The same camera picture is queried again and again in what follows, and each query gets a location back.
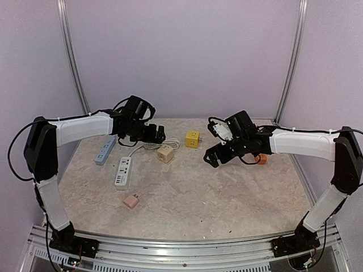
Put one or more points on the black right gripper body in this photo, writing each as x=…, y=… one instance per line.
x=220, y=151

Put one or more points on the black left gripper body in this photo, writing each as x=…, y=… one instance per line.
x=150, y=136

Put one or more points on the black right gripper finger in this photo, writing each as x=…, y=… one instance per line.
x=214, y=153
x=213, y=160

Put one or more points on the beige cube socket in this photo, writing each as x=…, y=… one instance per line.
x=165, y=153

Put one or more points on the orange power strip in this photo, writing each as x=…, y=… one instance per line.
x=261, y=159

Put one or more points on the white power strip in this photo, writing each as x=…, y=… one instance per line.
x=123, y=173

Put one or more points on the pink usb charger plug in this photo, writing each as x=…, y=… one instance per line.
x=131, y=201

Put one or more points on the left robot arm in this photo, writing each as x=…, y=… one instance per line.
x=129, y=118

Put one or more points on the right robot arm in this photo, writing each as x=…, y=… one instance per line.
x=239, y=137

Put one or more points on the yellow cube socket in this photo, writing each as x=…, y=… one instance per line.
x=192, y=139

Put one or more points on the blue power strip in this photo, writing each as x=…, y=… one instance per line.
x=105, y=151

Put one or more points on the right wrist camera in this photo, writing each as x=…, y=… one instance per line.
x=218, y=129

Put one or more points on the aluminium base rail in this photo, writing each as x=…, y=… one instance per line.
x=238, y=254

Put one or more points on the left aluminium frame post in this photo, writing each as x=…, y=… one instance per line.
x=66, y=34

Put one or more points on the aluminium frame post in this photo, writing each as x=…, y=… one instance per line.
x=298, y=36
x=66, y=34

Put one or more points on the right aluminium frame post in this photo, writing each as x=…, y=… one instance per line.
x=298, y=36

